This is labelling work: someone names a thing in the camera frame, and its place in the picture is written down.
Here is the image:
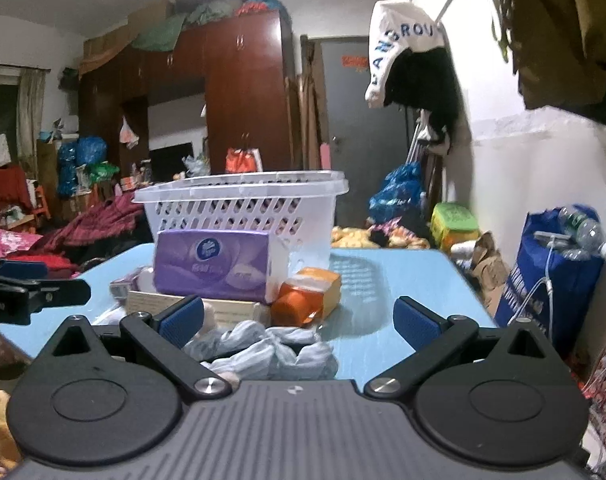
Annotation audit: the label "purple tissue pack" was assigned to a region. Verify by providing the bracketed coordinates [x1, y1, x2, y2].
[153, 229, 289, 304]

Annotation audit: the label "orange package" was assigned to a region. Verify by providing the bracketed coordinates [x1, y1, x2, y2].
[271, 268, 342, 328]

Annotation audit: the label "light blue striped cloth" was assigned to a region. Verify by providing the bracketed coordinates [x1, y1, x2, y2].
[184, 321, 339, 380]

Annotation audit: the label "red plaid blanket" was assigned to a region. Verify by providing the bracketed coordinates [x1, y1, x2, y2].
[28, 193, 145, 255]

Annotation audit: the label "yellow floral blanket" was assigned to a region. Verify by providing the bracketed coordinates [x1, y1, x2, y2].
[331, 218, 431, 250]

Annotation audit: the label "green yellow box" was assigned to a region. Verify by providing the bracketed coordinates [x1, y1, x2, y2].
[430, 203, 481, 252]

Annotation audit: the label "blue shopping bag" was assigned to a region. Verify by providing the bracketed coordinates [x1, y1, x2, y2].
[494, 205, 606, 360]

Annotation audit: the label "blue plastic bag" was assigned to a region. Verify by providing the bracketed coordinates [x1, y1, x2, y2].
[368, 162, 423, 224]

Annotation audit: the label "clear plastic bottle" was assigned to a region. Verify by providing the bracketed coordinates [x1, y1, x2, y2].
[558, 206, 606, 261]

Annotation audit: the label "white plastic basket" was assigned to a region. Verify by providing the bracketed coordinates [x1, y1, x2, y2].
[133, 170, 350, 273]

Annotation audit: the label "orange white hanging bag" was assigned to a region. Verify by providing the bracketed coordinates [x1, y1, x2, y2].
[225, 148, 263, 174]

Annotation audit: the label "grey door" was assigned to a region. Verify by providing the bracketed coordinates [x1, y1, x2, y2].
[316, 37, 409, 226]

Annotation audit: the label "window curtain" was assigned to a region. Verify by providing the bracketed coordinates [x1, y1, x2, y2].
[0, 66, 46, 178]

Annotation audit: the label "dark red wooden wardrobe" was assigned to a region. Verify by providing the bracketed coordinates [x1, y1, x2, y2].
[79, 10, 297, 174]

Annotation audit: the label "white black hanging hoodie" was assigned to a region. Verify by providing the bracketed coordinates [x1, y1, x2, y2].
[365, 0, 462, 156]

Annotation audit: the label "olive hanging clothes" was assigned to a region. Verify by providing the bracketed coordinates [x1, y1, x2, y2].
[499, 0, 606, 125]

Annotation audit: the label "white charging cable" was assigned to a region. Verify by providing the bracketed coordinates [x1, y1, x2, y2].
[512, 231, 574, 340]

